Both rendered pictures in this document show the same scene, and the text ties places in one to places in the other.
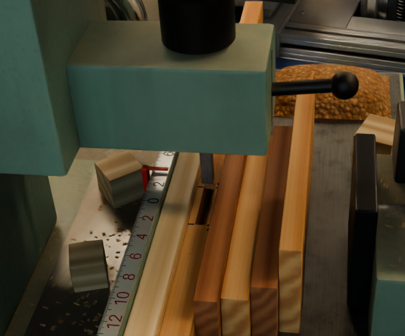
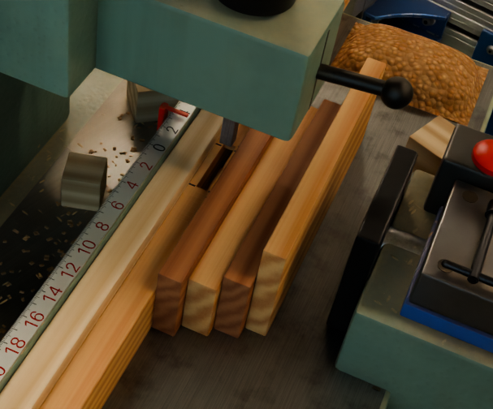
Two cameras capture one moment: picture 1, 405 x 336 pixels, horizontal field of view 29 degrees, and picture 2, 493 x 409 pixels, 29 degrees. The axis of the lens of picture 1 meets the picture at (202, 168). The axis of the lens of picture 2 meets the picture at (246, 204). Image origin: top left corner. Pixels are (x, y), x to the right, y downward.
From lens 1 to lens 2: 10 cm
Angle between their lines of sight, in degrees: 10
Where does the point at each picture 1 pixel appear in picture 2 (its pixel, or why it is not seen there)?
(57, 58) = not seen: outside the picture
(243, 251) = (232, 234)
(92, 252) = (91, 169)
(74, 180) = (103, 75)
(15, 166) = (16, 71)
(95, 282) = (86, 202)
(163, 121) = (188, 71)
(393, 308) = (365, 345)
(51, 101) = (70, 18)
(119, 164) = not seen: hidden behind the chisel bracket
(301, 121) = (350, 107)
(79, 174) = not seen: hidden behind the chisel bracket
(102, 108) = (127, 36)
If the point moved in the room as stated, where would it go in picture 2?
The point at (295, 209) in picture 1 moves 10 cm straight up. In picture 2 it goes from (299, 209) to (332, 85)
